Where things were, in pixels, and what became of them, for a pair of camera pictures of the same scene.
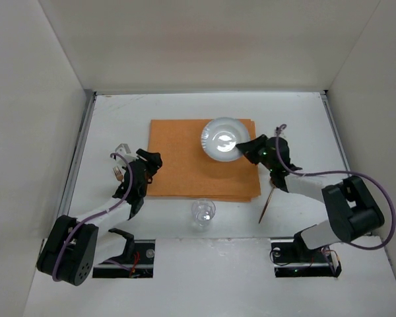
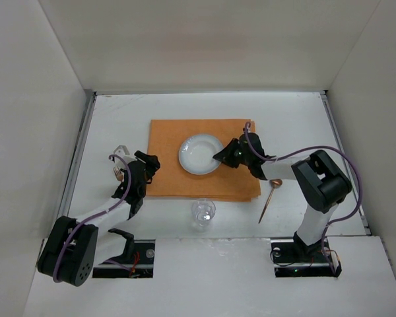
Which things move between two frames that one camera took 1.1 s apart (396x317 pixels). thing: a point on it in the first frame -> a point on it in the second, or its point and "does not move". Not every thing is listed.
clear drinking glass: (202, 211) does not move
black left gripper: (144, 166) does not move
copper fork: (118, 174) does not move
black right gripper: (259, 150) -> (233, 153)
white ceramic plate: (220, 138) -> (197, 152)
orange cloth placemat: (188, 170) does not move
